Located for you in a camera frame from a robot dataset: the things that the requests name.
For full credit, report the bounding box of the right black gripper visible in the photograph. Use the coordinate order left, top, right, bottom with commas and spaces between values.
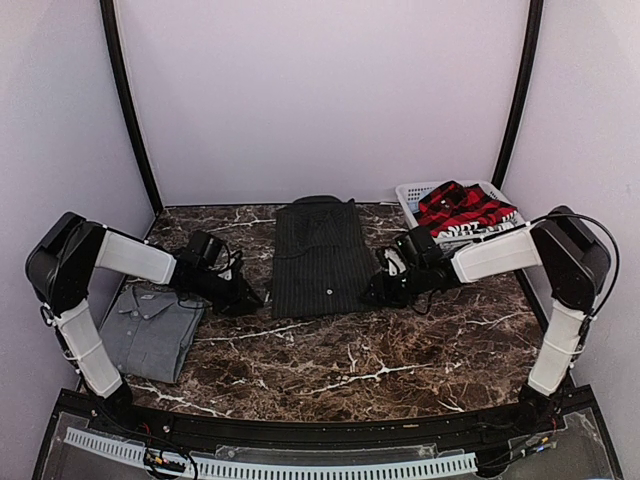
360, 263, 429, 309

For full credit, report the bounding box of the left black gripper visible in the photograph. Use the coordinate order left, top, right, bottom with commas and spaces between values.
188, 267, 263, 316

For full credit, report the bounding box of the black pinstriped long sleeve shirt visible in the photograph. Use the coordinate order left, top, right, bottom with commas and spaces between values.
271, 196, 376, 318

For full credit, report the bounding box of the grey shirt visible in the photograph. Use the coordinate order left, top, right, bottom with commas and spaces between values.
100, 286, 205, 384

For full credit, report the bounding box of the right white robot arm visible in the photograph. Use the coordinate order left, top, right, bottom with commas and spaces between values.
362, 205, 621, 434

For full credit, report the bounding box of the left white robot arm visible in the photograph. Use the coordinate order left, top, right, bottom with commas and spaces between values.
25, 212, 263, 436

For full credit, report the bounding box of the white plastic laundry basket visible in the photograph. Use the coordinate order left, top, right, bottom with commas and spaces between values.
396, 180, 524, 243

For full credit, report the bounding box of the black white patterned garment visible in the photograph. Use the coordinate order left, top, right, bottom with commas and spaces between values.
435, 212, 521, 240

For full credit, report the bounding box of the red black plaid shirt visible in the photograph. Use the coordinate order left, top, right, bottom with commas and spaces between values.
414, 181, 517, 237

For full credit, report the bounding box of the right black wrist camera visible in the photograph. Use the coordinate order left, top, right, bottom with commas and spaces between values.
384, 226, 445, 272

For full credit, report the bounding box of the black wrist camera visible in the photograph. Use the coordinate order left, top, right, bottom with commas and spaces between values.
180, 230, 227, 269
384, 226, 445, 272

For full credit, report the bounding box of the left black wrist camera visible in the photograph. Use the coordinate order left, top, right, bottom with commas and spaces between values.
180, 230, 227, 269

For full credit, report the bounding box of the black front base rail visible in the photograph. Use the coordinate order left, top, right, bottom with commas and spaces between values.
59, 384, 596, 454

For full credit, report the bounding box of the white slotted cable duct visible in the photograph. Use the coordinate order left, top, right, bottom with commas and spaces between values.
64, 427, 477, 480

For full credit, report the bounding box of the left black frame post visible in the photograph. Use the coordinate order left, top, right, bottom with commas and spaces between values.
99, 0, 164, 215

